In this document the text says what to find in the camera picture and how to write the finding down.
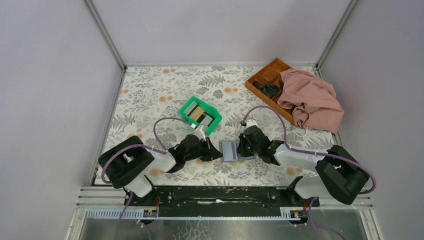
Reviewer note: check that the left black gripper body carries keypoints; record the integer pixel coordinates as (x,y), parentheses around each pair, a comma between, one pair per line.
(205,148)

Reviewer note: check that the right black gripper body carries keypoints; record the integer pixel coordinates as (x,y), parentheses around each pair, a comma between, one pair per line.
(244,145)

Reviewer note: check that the grey leather card holder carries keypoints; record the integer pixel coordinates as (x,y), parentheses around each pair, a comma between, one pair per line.
(229,152)

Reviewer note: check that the green plastic bin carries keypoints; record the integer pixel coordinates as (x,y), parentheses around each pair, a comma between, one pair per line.
(208,108)

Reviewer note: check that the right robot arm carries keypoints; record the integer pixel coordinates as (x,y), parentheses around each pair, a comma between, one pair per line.
(337,173)

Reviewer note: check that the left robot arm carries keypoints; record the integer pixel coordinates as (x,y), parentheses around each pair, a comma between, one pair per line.
(124,165)

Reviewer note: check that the card stack in bin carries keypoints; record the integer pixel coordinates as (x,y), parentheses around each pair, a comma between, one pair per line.
(198,114)

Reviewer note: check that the floral table mat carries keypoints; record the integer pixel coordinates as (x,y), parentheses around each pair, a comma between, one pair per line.
(148,107)

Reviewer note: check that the dark green patterned cloth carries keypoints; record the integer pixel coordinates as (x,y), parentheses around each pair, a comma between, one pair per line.
(270,89)

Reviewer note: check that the pink cloth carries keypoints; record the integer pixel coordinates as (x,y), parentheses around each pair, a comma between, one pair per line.
(312,101)

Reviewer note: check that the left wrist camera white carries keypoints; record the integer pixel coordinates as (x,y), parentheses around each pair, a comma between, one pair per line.
(200,132)

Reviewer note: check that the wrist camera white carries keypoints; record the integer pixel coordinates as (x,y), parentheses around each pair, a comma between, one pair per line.
(200,132)
(250,122)

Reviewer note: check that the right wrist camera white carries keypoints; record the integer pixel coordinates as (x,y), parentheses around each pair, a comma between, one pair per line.
(250,122)

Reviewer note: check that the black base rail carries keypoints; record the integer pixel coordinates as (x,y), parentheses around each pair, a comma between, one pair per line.
(220,201)

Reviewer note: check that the aluminium frame post left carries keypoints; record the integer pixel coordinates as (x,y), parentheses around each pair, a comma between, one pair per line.
(97,19)

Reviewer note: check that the aluminium frame post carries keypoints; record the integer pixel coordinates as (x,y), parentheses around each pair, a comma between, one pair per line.
(97,19)
(336,33)

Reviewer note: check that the aluminium frame post right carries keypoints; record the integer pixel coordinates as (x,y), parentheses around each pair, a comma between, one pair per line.
(336,33)

